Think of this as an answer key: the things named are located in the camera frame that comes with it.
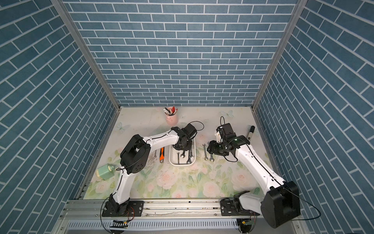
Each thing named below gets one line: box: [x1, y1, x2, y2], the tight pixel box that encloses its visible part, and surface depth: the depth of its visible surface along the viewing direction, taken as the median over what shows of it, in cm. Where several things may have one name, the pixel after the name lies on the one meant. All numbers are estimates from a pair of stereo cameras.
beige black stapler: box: [246, 125, 256, 141], surface depth 104 cm
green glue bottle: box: [95, 163, 115, 181], surface depth 82 cm
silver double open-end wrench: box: [186, 149, 194, 165], surface depth 93 cm
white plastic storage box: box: [168, 137, 197, 167], surface depth 93 cm
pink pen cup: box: [164, 109, 179, 126], surface depth 104 cm
